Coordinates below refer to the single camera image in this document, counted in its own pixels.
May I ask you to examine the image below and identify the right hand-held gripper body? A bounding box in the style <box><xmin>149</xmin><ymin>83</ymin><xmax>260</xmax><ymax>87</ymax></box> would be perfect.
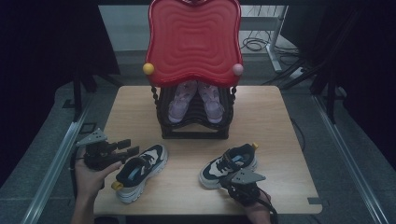
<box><xmin>226</xmin><ymin>167</ymin><xmax>267</xmax><ymax>207</ymax></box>

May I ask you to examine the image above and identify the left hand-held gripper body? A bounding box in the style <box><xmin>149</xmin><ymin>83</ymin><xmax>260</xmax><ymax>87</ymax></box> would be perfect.
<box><xmin>75</xmin><ymin>128</ymin><xmax>125</xmax><ymax>172</ymax></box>

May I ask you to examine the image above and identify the navy and white sneaker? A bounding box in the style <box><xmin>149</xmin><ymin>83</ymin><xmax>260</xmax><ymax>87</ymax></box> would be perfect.
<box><xmin>111</xmin><ymin>143</ymin><xmax>169</xmax><ymax>204</ymax></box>
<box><xmin>199</xmin><ymin>142</ymin><xmax>260</xmax><ymax>190</ymax></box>

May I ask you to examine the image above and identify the purple child sandal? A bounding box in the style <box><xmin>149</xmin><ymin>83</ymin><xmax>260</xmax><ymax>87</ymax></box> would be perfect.
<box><xmin>167</xmin><ymin>79</ymin><xmax>199</xmax><ymax>124</ymax></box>
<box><xmin>197</xmin><ymin>81</ymin><xmax>225</xmax><ymax>124</ymax></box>

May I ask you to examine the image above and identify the red and black shoe rack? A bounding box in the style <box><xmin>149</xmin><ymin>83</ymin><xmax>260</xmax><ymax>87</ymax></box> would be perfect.
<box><xmin>142</xmin><ymin>0</ymin><xmax>245</xmax><ymax>140</ymax></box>

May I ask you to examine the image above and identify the person's left hand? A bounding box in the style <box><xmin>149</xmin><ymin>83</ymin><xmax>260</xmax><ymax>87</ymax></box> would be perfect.
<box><xmin>74</xmin><ymin>157</ymin><xmax>123</xmax><ymax>203</ymax></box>

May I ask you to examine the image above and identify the person's right hand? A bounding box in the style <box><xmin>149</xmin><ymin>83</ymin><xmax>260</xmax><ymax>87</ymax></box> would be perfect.
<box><xmin>244</xmin><ymin>190</ymin><xmax>273</xmax><ymax>217</ymax></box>

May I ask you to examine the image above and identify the black metal stand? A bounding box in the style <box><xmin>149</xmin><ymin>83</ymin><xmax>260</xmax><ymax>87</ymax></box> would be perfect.
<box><xmin>261</xmin><ymin>59</ymin><xmax>347</xmax><ymax>125</ymax></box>
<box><xmin>71</xmin><ymin>66</ymin><xmax>122</xmax><ymax>122</ymax></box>

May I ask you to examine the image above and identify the black curtain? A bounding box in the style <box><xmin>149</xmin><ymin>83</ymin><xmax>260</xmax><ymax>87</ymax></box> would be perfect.
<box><xmin>0</xmin><ymin>0</ymin><xmax>120</xmax><ymax>188</ymax></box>
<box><xmin>281</xmin><ymin>0</ymin><xmax>396</xmax><ymax>172</ymax></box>

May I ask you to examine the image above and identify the white power strip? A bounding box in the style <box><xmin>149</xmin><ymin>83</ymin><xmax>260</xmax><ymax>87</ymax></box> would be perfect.
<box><xmin>289</xmin><ymin>66</ymin><xmax>306</xmax><ymax>80</ymax></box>

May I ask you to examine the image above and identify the white metal desk leg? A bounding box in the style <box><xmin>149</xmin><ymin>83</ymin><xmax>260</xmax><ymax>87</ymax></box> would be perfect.
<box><xmin>239</xmin><ymin>5</ymin><xmax>289</xmax><ymax>74</ymax></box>

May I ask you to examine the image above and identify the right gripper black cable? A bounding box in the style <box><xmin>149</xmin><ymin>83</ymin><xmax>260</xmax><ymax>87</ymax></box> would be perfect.
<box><xmin>261</xmin><ymin>199</ymin><xmax>279</xmax><ymax>224</ymax></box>

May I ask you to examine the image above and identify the aluminium rail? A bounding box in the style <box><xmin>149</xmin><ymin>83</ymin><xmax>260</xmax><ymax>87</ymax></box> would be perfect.
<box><xmin>20</xmin><ymin>120</ymin><xmax>87</xmax><ymax>224</ymax></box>
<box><xmin>312</xmin><ymin>94</ymin><xmax>390</xmax><ymax>224</ymax></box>

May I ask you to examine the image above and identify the black cable beside table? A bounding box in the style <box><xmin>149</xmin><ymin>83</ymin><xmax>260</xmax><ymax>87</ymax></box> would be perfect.
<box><xmin>290</xmin><ymin>118</ymin><xmax>307</xmax><ymax>150</ymax></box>

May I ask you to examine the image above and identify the black floor cable bundle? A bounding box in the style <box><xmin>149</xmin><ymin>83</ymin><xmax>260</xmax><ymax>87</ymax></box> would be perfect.
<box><xmin>241</xmin><ymin>29</ymin><xmax>300</xmax><ymax>59</ymax></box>

